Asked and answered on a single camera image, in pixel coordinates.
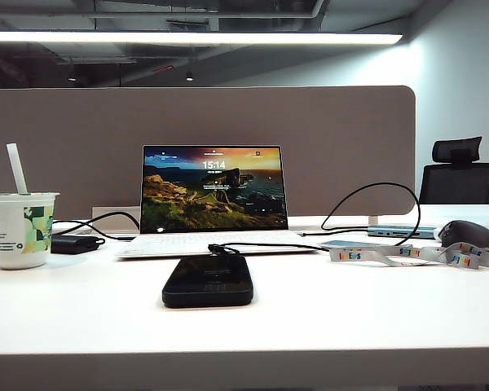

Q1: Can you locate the white laptop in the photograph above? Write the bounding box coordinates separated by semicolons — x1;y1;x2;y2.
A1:
115;144;321;260

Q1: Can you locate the black power adapter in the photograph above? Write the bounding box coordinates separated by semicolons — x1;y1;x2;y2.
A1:
50;234;106;255

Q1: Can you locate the black smartphone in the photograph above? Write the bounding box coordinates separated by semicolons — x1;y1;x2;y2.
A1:
161;255;255;310

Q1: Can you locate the green print paper cup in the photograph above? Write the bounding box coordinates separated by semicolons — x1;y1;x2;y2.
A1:
0;191;61;270

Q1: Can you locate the brown desk divider panel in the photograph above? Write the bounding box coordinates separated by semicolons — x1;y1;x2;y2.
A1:
0;85;416;217

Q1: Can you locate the grey USB hub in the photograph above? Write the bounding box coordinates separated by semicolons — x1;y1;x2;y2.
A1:
366;223;438;239

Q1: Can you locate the light blue phone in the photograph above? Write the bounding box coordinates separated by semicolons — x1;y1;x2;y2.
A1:
320;239;375;248

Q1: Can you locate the grey printed lanyard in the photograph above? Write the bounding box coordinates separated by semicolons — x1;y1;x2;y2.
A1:
328;242;489;279

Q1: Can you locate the black laptop hub cable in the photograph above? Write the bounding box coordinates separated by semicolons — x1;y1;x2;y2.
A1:
299;229;370;239

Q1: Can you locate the black vertical mouse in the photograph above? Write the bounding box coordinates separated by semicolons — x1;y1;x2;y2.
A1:
437;219;489;257

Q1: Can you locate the white straw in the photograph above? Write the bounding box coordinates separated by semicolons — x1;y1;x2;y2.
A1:
5;143;29;195

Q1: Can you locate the black mesh office chair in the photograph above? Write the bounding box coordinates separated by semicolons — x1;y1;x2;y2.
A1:
417;136;489;205

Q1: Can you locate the black charger cable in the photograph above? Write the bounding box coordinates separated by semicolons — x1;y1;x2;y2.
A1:
207;182;422;256

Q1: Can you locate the black power adapter cable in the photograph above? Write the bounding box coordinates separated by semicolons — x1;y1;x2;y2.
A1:
51;210;142;242

